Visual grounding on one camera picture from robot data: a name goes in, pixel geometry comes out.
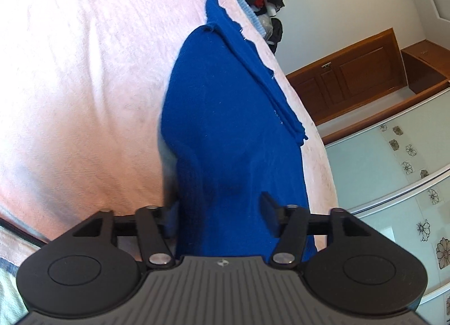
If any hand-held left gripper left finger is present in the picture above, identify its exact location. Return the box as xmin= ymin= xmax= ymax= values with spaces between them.
xmin=72 ymin=201 xmax=181 ymax=270

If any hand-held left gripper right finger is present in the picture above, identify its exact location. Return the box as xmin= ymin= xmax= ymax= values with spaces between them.
xmin=259 ymin=192 xmax=375 ymax=269

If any blue knit sweater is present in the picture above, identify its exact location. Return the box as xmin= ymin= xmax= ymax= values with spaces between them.
xmin=160 ymin=0 xmax=317 ymax=264

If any flower print wardrobe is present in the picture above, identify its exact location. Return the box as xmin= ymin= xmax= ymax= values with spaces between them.
xmin=323 ymin=89 xmax=450 ymax=325

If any pink bed blanket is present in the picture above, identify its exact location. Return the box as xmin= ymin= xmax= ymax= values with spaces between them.
xmin=0 ymin=0 xmax=338 ymax=269

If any brown wooden door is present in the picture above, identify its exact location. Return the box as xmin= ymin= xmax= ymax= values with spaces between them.
xmin=285 ymin=28 xmax=450 ymax=144

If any pale bed sheet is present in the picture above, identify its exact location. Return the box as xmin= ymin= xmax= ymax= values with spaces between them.
xmin=0 ymin=218 xmax=46 ymax=325

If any light blue knit cloth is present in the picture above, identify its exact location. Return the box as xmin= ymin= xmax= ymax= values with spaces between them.
xmin=236 ymin=0 xmax=268 ymax=39

